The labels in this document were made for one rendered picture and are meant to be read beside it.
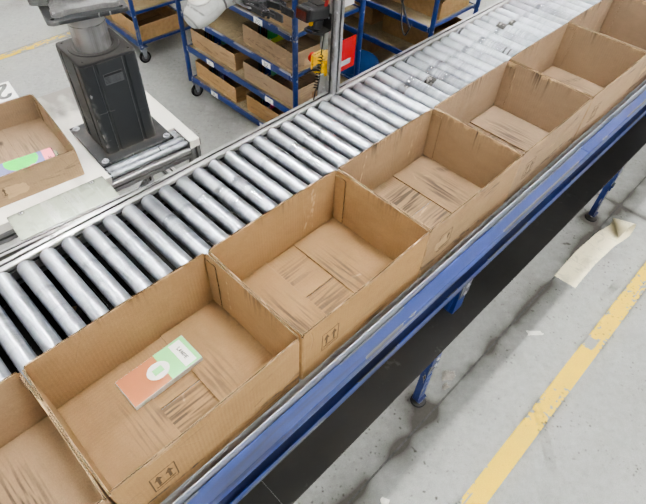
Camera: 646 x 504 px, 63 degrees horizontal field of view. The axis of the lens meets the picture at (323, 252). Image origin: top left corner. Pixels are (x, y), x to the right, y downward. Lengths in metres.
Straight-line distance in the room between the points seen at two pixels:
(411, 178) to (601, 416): 1.26
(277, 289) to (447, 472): 1.07
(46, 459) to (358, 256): 0.78
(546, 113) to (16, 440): 1.65
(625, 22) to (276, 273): 1.82
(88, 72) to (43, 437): 1.04
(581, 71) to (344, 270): 1.30
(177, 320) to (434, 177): 0.83
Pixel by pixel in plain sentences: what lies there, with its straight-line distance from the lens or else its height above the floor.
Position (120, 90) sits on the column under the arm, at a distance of 1.81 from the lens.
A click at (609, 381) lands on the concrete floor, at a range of 2.44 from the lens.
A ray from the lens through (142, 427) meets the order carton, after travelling 1.11.
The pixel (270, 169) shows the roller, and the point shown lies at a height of 0.74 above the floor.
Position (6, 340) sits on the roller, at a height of 0.75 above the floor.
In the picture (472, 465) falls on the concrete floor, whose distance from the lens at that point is 2.07.
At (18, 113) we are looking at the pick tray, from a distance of 2.14.
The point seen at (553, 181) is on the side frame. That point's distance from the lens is 1.64.
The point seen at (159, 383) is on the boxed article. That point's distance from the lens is 1.13.
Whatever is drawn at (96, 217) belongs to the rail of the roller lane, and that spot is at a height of 0.74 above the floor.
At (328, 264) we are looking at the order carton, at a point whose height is 0.89.
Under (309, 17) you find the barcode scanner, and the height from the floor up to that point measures 1.06.
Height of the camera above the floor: 1.88
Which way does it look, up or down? 49 degrees down
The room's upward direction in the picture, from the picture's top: 3 degrees clockwise
